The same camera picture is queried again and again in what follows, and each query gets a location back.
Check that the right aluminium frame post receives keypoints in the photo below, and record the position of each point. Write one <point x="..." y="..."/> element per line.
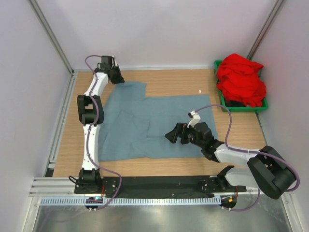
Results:
<point x="270" y="19"/>

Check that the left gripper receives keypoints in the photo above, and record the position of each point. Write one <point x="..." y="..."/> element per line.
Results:
<point x="120" y="79"/>

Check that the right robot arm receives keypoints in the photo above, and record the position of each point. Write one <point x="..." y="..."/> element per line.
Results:
<point x="263" y="169"/>

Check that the white slotted cable duct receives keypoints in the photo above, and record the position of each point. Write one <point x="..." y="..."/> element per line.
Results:
<point x="98" y="201"/>

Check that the blue-grey t shirt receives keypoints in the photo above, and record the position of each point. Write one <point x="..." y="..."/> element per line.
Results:
<point x="135" y="125"/>

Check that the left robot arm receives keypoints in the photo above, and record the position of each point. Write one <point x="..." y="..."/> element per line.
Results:
<point x="91" y="115"/>

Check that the green plastic bin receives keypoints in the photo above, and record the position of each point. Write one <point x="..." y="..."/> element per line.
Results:
<point x="237" y="108"/>

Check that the aluminium frame post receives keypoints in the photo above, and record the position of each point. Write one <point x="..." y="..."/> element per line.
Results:
<point x="49" y="32"/>
<point x="270" y="19"/>

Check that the red t shirt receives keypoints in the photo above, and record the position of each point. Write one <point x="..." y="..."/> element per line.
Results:
<point x="239" y="80"/>

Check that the left aluminium frame post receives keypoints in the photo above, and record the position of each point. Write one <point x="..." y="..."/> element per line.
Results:
<point x="49" y="32"/>

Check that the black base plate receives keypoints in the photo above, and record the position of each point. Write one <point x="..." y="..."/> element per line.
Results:
<point x="155" y="184"/>

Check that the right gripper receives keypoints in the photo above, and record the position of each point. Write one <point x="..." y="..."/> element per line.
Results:
<point x="173" y="136"/>

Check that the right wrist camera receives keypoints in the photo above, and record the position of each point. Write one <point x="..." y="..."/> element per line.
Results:
<point x="194" y="119"/>

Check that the aluminium front rail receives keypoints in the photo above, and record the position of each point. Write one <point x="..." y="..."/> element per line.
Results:
<point x="49" y="186"/>

